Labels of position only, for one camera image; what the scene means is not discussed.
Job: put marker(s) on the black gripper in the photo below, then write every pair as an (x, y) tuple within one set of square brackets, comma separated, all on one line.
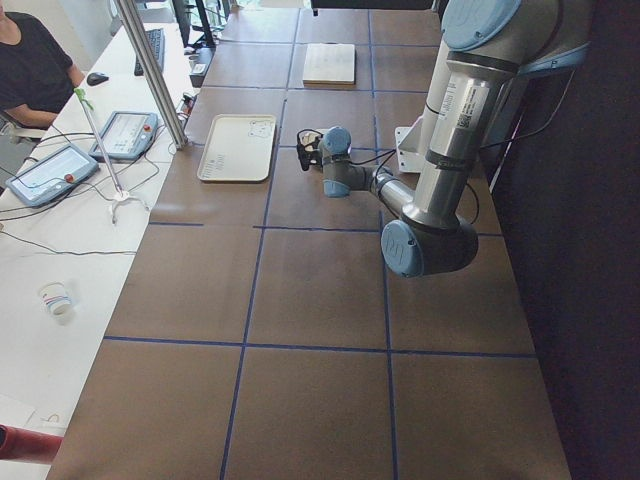
[(303, 161)]

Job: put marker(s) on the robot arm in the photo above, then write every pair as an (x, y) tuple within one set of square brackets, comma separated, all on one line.
[(484, 46)]

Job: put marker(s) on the cream bear tray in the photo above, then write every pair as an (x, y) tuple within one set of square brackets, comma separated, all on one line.
[(238, 149)]

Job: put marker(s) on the wooden cutting board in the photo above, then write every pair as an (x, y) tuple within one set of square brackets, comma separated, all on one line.
[(329, 64)]

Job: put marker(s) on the far teach pendant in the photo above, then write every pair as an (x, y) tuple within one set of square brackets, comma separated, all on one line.
[(128, 135)]

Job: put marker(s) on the teach pendant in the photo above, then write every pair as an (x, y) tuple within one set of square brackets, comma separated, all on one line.
[(53, 176), (128, 135)]

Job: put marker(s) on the black keyboard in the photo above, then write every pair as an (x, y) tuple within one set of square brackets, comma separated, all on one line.
[(156, 42)]

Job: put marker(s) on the white tripod stick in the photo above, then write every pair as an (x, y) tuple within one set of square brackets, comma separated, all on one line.
[(121, 196)]

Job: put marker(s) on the black computer mouse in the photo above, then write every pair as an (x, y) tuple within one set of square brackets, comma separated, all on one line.
[(96, 78)]

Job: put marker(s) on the near teach pendant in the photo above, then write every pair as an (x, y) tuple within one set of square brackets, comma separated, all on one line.
[(53, 176)]

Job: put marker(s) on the person in black shirt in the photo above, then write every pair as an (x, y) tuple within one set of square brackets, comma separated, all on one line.
[(37, 76)]

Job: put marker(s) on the paper cup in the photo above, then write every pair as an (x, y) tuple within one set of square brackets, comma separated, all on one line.
[(57, 300)]

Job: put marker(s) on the red object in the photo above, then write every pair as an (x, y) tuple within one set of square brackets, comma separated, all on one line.
[(28, 446)]

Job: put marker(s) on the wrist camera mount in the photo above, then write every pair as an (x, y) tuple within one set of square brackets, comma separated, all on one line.
[(310, 138)]

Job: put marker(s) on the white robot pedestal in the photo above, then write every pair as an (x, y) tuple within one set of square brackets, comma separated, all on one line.
[(449, 131)]

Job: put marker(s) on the aluminium frame post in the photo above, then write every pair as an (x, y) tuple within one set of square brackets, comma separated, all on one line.
[(134, 28)]

